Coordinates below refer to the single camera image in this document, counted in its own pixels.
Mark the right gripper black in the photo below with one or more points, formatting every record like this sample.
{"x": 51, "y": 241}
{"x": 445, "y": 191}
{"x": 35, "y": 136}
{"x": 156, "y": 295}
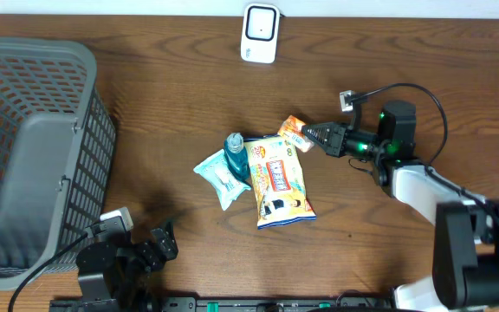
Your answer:
{"x": 327, "y": 146}

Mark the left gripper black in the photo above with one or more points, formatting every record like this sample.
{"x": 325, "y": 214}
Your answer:
{"x": 155, "y": 258}

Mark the orange tissue pack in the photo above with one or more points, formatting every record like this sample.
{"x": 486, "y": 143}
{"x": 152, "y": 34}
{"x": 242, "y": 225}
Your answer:
{"x": 291, "y": 131}

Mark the yellow snack bag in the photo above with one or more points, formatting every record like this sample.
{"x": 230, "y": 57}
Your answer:
{"x": 278, "y": 183}

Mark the mint wet wipes pack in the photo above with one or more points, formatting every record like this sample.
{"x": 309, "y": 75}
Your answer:
{"x": 216, "y": 171}

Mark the blue mouthwash bottle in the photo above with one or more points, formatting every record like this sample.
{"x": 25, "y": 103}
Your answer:
{"x": 236, "y": 156}

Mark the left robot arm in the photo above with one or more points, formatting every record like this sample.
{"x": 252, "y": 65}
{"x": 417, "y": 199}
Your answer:
{"x": 112, "y": 271}

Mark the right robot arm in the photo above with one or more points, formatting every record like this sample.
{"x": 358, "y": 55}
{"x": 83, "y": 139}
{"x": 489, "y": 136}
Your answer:
{"x": 465, "y": 265}

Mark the white barcode scanner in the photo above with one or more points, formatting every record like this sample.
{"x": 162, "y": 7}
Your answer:
{"x": 260, "y": 33}

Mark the grey plastic basket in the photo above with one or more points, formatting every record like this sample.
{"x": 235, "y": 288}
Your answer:
{"x": 56, "y": 149}

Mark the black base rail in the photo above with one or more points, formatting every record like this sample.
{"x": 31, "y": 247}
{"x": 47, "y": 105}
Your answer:
{"x": 346, "y": 303}

